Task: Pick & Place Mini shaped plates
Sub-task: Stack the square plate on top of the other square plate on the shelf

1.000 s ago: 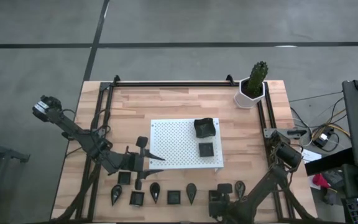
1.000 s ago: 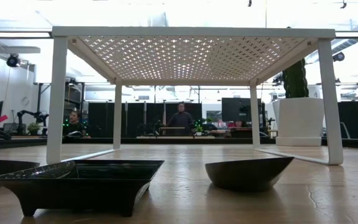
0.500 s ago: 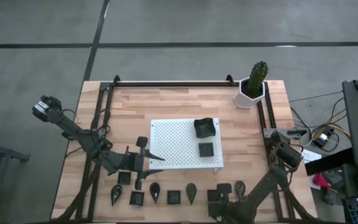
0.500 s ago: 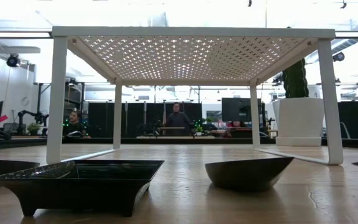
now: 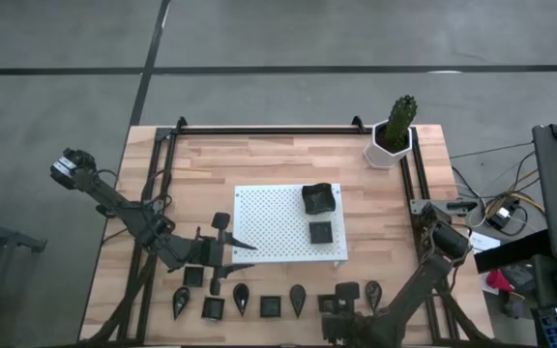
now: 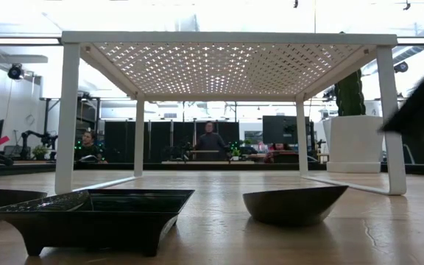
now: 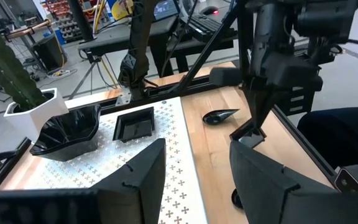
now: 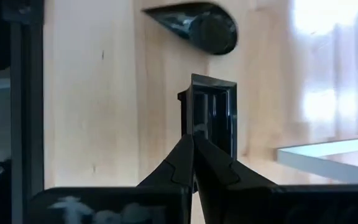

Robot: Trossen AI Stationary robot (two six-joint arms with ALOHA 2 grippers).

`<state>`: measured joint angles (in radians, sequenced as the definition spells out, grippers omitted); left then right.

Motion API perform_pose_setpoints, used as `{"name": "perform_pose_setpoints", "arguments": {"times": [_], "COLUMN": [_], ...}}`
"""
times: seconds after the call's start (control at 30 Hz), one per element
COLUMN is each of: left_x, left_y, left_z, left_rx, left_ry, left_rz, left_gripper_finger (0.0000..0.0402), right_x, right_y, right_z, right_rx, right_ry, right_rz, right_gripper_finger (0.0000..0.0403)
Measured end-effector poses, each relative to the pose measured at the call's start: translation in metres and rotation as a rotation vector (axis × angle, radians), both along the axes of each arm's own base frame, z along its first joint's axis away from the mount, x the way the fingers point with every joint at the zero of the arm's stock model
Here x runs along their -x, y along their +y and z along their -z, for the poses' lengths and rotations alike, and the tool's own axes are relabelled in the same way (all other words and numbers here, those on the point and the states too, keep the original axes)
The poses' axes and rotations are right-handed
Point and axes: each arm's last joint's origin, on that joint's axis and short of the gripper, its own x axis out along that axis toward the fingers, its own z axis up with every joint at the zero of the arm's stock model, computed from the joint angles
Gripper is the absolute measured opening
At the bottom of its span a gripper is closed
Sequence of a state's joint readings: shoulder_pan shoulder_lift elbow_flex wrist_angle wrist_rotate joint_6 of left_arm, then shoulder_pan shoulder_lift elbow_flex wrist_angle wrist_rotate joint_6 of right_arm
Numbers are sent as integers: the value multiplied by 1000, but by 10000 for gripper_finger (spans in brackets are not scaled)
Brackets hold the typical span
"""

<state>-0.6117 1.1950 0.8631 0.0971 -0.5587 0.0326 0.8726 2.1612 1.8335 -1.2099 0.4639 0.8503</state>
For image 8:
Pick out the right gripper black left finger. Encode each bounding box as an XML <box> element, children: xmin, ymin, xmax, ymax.
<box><xmin>29</xmin><ymin>133</ymin><xmax>195</xmax><ymax>224</ymax></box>

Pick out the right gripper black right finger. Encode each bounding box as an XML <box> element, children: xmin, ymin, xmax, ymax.
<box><xmin>193</xmin><ymin>132</ymin><xmax>358</xmax><ymax>224</ymax></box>

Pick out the small black square plate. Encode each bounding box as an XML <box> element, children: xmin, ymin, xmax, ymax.
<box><xmin>177</xmin><ymin>73</ymin><xmax>238</xmax><ymax>161</ymax></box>

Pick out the black teardrop plate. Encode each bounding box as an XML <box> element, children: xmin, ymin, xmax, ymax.
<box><xmin>141</xmin><ymin>2</ymin><xmax>239</xmax><ymax>56</ymax></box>

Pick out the white perforated metal shelf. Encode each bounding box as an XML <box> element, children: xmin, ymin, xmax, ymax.
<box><xmin>275</xmin><ymin>134</ymin><xmax>358</xmax><ymax>184</ymax></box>

